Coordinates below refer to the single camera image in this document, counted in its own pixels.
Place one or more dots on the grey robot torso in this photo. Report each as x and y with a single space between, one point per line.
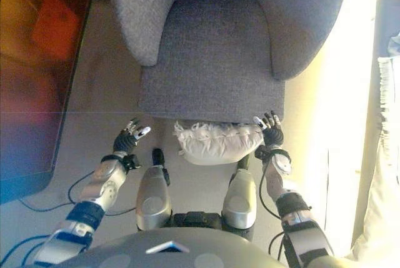
187 252

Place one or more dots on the silver right robot leg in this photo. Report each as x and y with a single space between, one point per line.
240 199

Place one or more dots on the silver robot leg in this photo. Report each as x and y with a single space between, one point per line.
154 199
240 199

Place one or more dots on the white fringed cushion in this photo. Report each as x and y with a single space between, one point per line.
215 146

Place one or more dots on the white bed sheet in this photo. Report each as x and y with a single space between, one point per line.
394 44

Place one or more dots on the grey fabric armchair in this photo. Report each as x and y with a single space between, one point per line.
215 62

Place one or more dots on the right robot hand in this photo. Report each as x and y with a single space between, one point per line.
273 135

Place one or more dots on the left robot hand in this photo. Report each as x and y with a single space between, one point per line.
123 143

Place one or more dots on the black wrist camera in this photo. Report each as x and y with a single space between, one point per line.
132 161
262 155

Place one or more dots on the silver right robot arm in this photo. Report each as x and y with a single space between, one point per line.
297 218

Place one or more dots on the silver left robot leg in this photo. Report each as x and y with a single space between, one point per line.
154 199

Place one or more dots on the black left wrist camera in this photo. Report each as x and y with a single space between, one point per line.
132 161

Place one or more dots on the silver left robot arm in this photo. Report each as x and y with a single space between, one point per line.
100 186

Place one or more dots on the glossy dark reflective panel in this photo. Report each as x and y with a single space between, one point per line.
31 62

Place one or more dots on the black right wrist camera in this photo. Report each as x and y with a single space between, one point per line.
262 155

